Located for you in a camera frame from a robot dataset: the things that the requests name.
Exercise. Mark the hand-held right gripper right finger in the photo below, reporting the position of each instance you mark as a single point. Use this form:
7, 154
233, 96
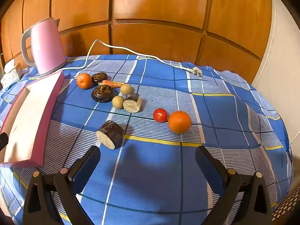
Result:
206, 161

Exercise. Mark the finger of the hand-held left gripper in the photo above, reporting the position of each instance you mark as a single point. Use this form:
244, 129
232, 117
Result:
2, 141

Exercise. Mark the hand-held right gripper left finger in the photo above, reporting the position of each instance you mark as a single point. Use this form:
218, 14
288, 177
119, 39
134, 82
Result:
90, 159

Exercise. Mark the pink rimmed white tray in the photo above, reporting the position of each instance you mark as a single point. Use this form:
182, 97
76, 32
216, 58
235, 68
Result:
25, 121

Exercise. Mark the cut eggplant piece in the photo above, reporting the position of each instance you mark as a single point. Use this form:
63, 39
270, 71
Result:
132, 104
110, 134

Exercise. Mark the beige round fruit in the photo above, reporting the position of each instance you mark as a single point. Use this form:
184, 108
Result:
125, 89
118, 102

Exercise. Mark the red tomato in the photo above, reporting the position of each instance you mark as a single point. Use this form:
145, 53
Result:
160, 115

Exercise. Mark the large dark round fruit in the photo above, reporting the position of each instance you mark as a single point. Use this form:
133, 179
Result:
102, 94

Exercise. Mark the small orange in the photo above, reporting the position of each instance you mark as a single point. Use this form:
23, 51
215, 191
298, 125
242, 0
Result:
84, 81

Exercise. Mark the large orange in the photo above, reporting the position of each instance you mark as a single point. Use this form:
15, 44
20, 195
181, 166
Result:
179, 121

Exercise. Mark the blue plaid tablecloth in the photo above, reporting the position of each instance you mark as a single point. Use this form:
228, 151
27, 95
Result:
152, 168

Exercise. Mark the stack of white items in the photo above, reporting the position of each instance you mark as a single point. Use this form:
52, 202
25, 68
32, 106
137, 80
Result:
10, 78

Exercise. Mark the small white box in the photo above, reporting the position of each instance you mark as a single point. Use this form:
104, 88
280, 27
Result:
9, 66

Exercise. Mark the carrot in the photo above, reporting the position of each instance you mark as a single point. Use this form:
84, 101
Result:
112, 84

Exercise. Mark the small dark round fruit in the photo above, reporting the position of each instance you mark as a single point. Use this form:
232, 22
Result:
99, 78

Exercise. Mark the woven rattan chair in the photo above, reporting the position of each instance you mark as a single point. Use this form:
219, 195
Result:
284, 207

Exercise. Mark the pink electric kettle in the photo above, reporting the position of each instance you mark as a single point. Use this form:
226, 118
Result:
46, 46

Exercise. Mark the wooden panel cabinet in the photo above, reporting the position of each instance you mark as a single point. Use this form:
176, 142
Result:
152, 4

